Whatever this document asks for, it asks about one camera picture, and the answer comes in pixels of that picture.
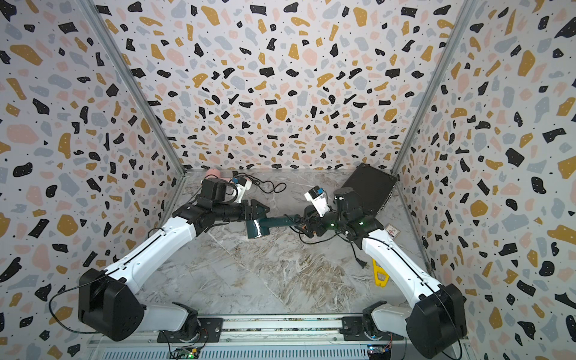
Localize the green circuit board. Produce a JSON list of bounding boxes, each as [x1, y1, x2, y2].
[[172, 346, 202, 360]]

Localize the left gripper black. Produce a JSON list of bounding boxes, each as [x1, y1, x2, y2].
[[214, 199, 271, 223]]

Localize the yellow triangular plastic piece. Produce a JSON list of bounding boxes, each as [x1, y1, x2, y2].
[[372, 259, 390, 288]]

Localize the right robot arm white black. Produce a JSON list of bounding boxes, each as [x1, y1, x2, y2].
[[298, 186, 467, 359]]

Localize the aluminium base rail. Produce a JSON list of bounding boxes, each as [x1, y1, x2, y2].
[[87, 313, 471, 360]]

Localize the small card box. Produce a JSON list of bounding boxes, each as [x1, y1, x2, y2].
[[385, 223, 401, 239]]

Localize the black cord of pink dryer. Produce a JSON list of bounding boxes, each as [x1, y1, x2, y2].
[[244, 172, 287, 195]]

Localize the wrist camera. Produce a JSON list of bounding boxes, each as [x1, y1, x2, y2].
[[304, 185, 331, 218], [199, 176, 253, 204]]

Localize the pink hair dryer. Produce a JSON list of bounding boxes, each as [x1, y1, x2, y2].
[[205, 169, 221, 179]]

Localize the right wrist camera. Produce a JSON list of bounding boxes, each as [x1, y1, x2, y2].
[[304, 185, 331, 218]]

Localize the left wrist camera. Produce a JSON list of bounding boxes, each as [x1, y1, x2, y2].
[[199, 176, 253, 204]]

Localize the black case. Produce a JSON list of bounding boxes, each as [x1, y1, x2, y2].
[[342, 163, 397, 216]]

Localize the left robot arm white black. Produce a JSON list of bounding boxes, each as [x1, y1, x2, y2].
[[78, 200, 270, 341]]

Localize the green hair dryer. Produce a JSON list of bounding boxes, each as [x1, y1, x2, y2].
[[245, 214, 305, 239]]

